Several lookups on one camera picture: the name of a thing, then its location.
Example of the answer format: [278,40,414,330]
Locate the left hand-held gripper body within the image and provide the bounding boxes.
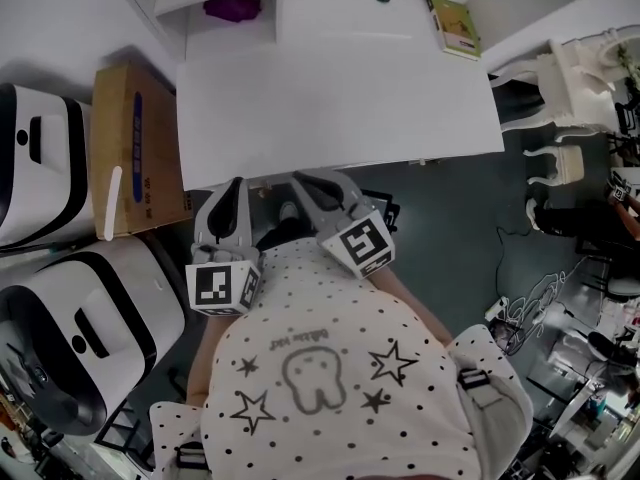
[184,240,266,318]

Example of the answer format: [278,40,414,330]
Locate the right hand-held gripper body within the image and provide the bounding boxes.
[316,190,402,283]

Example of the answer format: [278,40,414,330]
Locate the white desk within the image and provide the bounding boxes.
[107,0,586,192]

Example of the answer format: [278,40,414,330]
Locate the person's right forearm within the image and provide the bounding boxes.
[372,270,454,347]

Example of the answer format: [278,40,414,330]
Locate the person's left forearm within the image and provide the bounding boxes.
[187,312,236,409]

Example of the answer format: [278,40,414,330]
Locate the person's black trousers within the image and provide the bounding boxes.
[257,217,321,254]

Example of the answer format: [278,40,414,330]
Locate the brown cardboard box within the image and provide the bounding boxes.
[89,65,195,242]

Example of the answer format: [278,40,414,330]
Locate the person's white dotted shirt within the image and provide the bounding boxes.
[149,240,534,480]

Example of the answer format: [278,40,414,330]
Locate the white and black mobile robot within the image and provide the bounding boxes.
[0,82,96,249]
[0,237,187,437]

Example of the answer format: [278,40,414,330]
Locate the green book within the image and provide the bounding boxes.
[426,0,482,60]

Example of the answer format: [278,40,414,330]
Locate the white ornate stool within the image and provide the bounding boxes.
[523,142,586,187]

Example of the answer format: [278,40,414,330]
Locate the purple cloth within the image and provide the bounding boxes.
[202,0,263,23]

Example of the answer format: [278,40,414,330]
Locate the black cable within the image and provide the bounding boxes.
[494,225,526,299]

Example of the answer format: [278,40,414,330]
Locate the white cable tangle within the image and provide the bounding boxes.
[487,267,569,354]

